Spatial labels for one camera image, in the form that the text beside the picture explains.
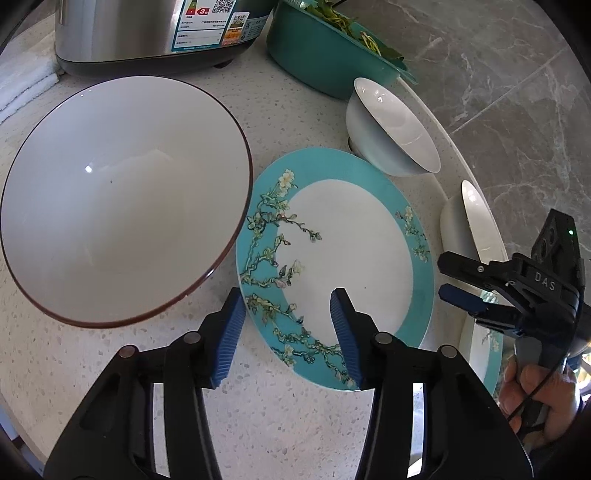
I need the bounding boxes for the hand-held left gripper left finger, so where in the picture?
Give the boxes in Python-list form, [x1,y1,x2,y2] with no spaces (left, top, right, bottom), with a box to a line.
[44,287,246,480]

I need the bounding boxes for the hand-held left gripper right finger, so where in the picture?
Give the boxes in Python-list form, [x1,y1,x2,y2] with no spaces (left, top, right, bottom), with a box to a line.
[329,288,532,480]

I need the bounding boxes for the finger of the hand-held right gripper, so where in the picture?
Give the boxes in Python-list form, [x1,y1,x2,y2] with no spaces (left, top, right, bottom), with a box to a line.
[438,283,525,337]
[437,250,525,297]

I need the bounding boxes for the small white bowl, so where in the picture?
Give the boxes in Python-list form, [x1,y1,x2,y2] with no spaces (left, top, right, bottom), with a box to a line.
[440,180,485,261]
[345,78,441,177]

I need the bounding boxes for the teal floral plate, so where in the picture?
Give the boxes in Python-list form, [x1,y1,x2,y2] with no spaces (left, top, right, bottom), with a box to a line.
[458,316,504,398]
[235,148,435,392]

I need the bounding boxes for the large white brown-rimmed bowl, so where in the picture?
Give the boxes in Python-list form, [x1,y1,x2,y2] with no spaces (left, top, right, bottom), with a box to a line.
[0,76,254,329]

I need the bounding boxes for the person's right hand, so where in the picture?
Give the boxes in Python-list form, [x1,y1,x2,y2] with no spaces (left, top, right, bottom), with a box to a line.
[499,354,583,450]

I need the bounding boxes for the teal plastic basin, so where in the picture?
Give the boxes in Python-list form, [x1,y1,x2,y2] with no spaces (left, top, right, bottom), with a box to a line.
[266,0,419,100]

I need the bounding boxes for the green leafy vegetables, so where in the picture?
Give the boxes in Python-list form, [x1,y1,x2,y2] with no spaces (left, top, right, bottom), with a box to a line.
[302,0,404,61]

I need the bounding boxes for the stainless steel rice cooker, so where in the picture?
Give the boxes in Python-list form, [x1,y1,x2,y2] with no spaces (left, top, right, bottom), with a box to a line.
[54,0,275,77]

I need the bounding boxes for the white folded towel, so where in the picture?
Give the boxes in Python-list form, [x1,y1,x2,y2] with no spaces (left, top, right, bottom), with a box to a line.
[0,44,61,125]

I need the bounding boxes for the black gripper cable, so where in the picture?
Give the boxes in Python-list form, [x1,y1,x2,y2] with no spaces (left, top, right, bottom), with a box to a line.
[505,351,570,437]

